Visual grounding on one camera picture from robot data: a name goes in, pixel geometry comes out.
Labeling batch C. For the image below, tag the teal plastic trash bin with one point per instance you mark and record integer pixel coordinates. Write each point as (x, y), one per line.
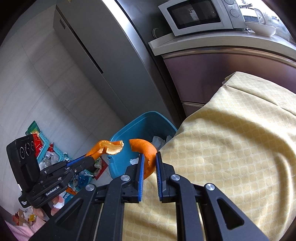
(146, 126)

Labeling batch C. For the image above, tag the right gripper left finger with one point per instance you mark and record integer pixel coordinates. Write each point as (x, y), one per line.
(96, 213)

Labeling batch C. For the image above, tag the pink sleeve forearm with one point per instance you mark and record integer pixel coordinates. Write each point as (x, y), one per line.
(24, 232)

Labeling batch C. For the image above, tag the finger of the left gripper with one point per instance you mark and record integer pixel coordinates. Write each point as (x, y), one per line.
(85, 163)
(71, 162)

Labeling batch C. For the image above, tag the white microwave oven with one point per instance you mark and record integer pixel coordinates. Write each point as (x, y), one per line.
(188, 17)

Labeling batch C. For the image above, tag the glass electric kettle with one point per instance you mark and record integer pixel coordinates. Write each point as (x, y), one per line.
(251, 14)

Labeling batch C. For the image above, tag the orange peel piece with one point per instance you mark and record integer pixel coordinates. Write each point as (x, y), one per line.
(149, 151)
(105, 147)

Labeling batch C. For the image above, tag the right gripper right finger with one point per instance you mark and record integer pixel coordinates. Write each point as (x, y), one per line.
(203, 212)

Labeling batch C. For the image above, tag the person's left hand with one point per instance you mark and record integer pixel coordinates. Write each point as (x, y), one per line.
(55, 205)

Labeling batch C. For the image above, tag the yellow patterned tablecloth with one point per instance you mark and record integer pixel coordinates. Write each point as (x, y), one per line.
(243, 141)

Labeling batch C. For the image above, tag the silver double-door refrigerator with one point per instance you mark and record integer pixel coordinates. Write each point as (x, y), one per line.
(109, 40)

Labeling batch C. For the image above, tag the brown kitchen base cabinets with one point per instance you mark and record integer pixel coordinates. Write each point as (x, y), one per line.
(198, 73)

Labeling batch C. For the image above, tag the white ceramic bowl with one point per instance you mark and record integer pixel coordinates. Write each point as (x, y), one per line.
(261, 29)

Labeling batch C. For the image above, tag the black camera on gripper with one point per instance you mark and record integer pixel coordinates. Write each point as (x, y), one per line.
(22, 157)

